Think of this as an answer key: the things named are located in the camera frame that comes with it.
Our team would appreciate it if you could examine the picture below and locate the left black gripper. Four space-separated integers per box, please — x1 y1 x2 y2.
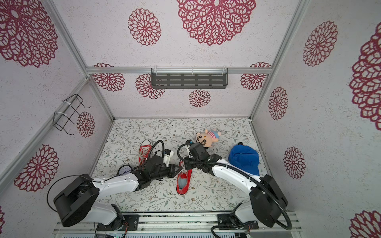
152 164 184 181

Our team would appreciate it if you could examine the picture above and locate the red canvas sneaker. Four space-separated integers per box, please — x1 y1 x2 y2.
139 139 153 166
176 161 192 195

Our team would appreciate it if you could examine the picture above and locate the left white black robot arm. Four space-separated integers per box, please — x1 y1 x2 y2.
47 147 183 231

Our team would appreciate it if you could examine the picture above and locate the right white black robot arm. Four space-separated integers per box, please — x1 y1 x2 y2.
177 140 293 237

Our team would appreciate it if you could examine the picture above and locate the light blue insole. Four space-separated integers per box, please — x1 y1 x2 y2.
178 174 188 191

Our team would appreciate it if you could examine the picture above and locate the cartoon boy plush doll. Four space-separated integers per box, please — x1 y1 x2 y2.
195 129 221 148

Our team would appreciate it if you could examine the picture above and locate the blue cap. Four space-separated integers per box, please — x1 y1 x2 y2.
228 142 260 176

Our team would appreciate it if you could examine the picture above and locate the round pressure gauge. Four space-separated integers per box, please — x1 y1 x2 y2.
117 165 133 176

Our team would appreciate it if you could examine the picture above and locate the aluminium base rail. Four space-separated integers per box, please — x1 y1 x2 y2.
53 211 303 236

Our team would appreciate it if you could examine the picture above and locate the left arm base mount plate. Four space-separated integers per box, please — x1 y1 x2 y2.
95 214 140 232

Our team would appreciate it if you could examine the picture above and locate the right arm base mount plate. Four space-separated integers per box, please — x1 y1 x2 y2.
217 213 259 230

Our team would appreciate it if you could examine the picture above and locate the grey metal wall shelf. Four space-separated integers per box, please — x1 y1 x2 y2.
150 68 229 89

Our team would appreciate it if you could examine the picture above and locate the black wire wall rack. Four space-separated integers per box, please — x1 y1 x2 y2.
52 94 91 136

